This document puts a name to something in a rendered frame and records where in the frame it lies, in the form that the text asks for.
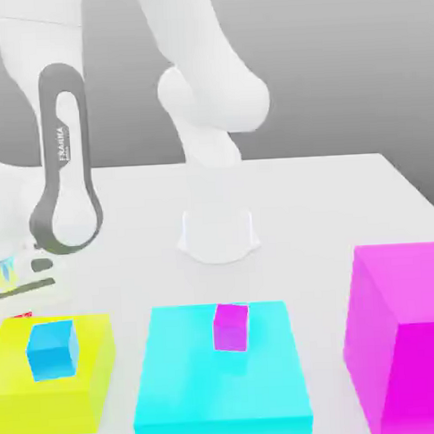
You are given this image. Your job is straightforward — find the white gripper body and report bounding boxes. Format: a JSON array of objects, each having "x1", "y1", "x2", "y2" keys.
[{"x1": 0, "y1": 272, "x2": 67, "y2": 312}]

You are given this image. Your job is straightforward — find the small blue cube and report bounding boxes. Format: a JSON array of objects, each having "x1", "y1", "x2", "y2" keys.
[{"x1": 23, "y1": 319, "x2": 82, "y2": 384}]

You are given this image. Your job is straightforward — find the small magenta cube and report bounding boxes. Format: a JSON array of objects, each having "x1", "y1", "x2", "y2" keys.
[{"x1": 211, "y1": 302, "x2": 252, "y2": 355}]

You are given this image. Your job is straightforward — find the large yellow box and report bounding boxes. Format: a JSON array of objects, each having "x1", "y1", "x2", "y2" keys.
[{"x1": 0, "y1": 311, "x2": 121, "y2": 434}]

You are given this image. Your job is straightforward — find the large cyan box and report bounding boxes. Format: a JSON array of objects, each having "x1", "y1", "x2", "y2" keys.
[{"x1": 127, "y1": 297, "x2": 316, "y2": 434}]

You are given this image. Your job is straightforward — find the large magenta box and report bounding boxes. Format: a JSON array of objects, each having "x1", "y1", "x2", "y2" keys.
[{"x1": 336, "y1": 241, "x2": 434, "y2": 434}]

